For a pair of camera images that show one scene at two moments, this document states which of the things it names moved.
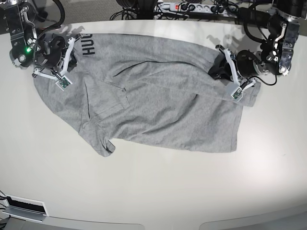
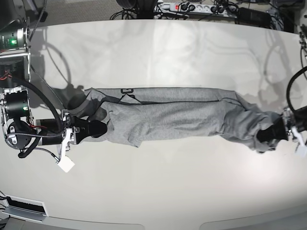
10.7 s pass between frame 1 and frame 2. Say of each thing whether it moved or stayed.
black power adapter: stayed
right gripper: moved
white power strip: stayed
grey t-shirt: moved
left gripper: moved
